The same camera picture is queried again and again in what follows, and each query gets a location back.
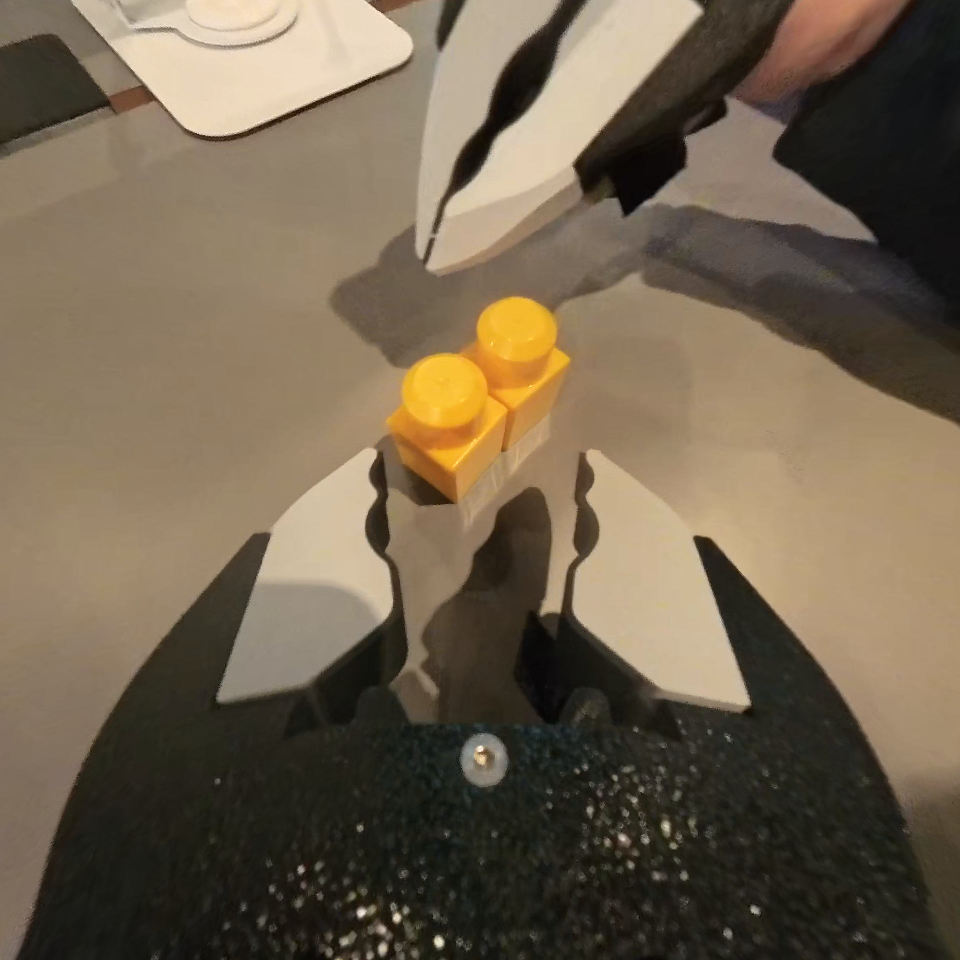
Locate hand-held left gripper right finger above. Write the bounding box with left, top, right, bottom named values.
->
left=517, top=448, right=753, bottom=741

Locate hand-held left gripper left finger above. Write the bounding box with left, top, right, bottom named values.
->
left=216, top=447, right=411, bottom=734

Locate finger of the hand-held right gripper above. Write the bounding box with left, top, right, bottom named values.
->
left=426, top=0, right=706, bottom=274
left=414, top=0, right=580, bottom=264

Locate yellow single-stud block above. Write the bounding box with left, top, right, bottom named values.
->
left=386, top=354, right=507, bottom=502

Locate yellow two-stud block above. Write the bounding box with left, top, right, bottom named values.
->
left=459, top=297, right=573, bottom=451

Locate person's right hand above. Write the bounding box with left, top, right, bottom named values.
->
left=737, top=0, right=914, bottom=123

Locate clear acrylic stand white base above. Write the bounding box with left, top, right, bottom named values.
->
left=71, top=0, right=415, bottom=140

